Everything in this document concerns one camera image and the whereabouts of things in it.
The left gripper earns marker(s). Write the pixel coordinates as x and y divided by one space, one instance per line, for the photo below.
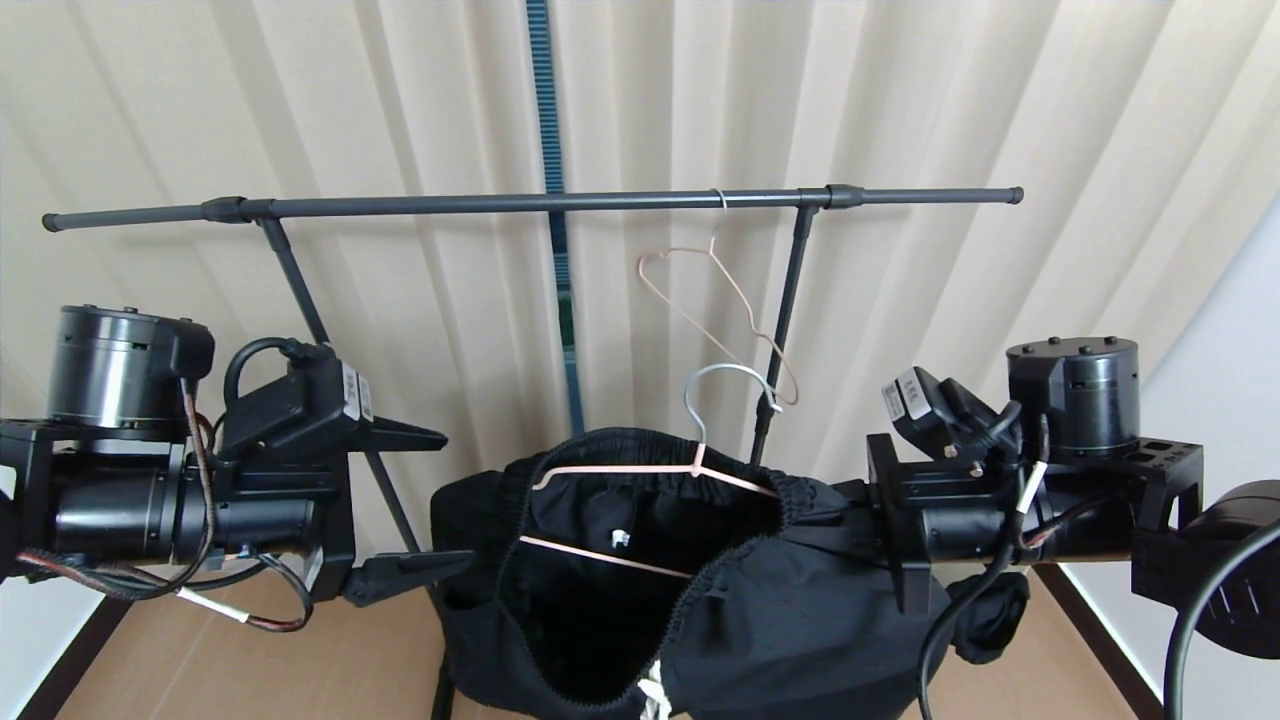
250 525

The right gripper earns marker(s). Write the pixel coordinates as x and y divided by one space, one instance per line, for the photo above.
960 530

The black heap of clothes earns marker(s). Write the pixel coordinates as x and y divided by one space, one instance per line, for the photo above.
990 620

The black shorts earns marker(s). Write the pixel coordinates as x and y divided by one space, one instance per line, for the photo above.
780 620

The pink clothes hanger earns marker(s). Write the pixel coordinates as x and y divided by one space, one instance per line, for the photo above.
620 469
712 245

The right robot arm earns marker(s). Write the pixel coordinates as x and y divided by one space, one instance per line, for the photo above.
1075 400

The black clothes rack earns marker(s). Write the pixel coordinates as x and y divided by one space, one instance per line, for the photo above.
450 204

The beige curtain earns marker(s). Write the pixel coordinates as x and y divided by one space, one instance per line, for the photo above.
900 100
400 100

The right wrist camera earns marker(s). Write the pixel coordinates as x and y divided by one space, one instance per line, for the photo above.
915 400

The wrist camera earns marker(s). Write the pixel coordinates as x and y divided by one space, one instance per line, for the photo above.
290 405
915 400

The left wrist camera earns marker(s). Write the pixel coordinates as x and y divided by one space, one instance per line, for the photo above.
290 405

